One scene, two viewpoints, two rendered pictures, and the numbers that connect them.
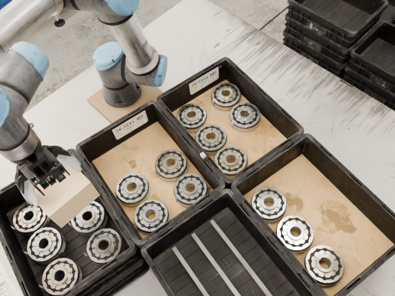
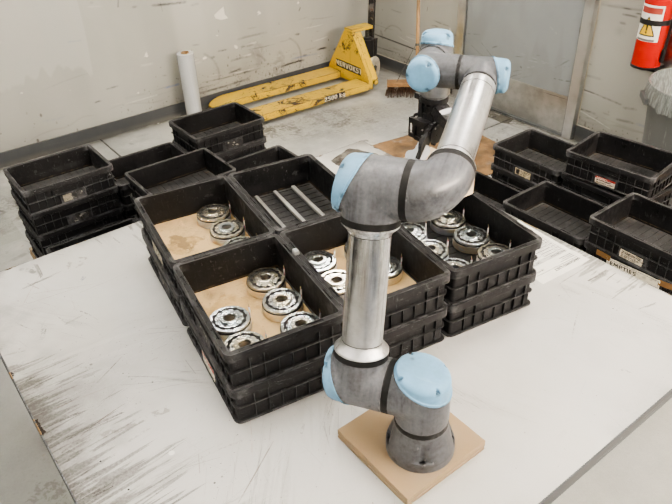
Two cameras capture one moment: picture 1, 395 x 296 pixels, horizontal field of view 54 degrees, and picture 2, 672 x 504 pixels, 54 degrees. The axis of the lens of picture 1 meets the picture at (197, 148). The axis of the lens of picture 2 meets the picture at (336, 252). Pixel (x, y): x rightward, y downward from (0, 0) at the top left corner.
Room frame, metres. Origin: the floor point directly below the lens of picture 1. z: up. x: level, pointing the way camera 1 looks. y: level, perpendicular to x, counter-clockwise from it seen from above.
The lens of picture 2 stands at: (2.00, 0.10, 1.90)
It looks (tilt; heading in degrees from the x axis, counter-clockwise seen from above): 34 degrees down; 180
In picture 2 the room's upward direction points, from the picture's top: 2 degrees counter-clockwise
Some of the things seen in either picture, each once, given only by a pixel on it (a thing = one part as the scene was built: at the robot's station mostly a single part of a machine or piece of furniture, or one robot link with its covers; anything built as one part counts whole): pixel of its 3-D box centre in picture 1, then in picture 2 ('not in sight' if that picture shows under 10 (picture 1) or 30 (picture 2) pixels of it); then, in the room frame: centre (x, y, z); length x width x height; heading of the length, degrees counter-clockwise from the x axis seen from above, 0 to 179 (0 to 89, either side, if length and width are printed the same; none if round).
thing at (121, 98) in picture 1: (119, 84); (420, 429); (1.04, 0.26, 0.78); 0.15 x 0.15 x 0.10
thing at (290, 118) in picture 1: (227, 115); (254, 291); (0.71, -0.11, 0.92); 0.40 x 0.30 x 0.02; 27
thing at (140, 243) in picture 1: (147, 167); (360, 255); (0.57, 0.16, 0.92); 0.40 x 0.30 x 0.02; 27
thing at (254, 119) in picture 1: (244, 114); (229, 319); (0.74, -0.17, 0.86); 0.10 x 0.10 x 0.01
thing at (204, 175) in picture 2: not in sight; (188, 215); (-0.59, -0.58, 0.37); 0.40 x 0.30 x 0.45; 127
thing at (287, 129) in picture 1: (227, 124); (256, 307); (0.71, -0.11, 0.87); 0.40 x 0.30 x 0.11; 27
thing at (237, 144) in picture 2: not in sight; (222, 159); (-1.15, -0.50, 0.37); 0.40 x 0.30 x 0.45; 127
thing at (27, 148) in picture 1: (17, 139); (433, 87); (0.45, 0.34, 1.32); 0.08 x 0.08 x 0.05
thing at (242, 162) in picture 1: (230, 160); (265, 279); (0.58, -0.10, 0.86); 0.10 x 0.10 x 0.01
